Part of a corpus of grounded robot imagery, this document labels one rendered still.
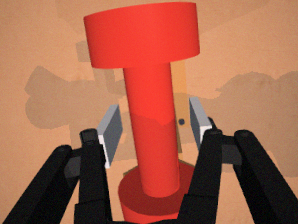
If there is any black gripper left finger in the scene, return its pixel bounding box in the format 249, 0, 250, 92
2, 104, 123, 224

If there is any red dumbbell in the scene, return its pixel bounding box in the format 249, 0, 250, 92
83, 2, 200, 224

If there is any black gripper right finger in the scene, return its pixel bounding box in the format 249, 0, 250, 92
175, 97, 298, 224

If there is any brown two-post stand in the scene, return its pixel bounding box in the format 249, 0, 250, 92
170, 60, 195, 168

